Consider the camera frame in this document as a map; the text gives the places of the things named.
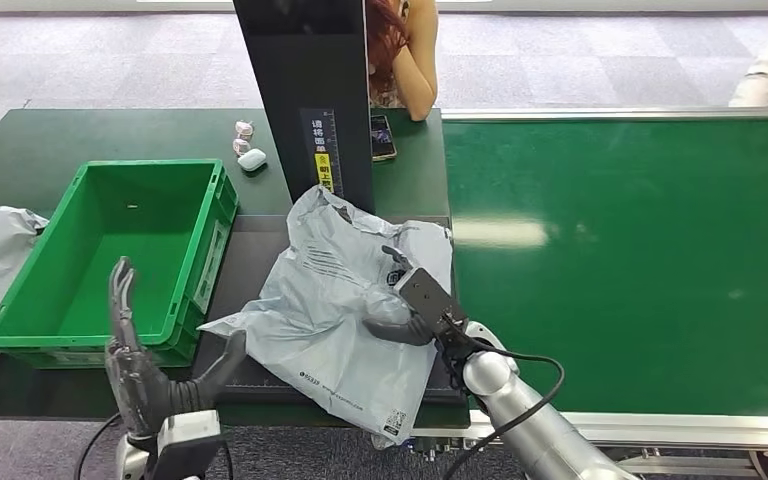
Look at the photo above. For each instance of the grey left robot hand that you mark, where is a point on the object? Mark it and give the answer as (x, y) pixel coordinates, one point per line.
(142, 387)

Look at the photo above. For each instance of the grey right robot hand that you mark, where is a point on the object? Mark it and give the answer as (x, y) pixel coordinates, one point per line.
(397, 333)

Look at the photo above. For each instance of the grey express mailer package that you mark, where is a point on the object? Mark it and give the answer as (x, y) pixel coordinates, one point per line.
(331, 318)

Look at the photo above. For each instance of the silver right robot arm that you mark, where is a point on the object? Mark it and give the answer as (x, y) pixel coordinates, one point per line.
(536, 430)

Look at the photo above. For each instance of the green plastic basket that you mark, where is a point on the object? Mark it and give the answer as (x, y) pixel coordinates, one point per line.
(119, 265)

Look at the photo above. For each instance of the black smartphone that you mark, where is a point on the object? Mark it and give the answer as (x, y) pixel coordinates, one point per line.
(382, 138)

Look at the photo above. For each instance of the white earbuds case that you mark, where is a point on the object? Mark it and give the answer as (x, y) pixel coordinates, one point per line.
(252, 160)

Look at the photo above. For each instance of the green conveyor belt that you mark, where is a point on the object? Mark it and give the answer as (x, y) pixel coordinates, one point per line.
(622, 278)

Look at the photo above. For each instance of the small white pink trinket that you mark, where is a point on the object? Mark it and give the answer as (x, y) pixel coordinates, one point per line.
(241, 146)
(244, 128)

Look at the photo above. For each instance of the black scanner column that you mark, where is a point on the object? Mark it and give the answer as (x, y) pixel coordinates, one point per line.
(304, 79)

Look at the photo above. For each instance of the person leaning on table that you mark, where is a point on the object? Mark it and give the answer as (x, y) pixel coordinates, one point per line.
(417, 60)

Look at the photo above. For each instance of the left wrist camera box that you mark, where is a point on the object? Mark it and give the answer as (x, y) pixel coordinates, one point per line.
(185, 444)

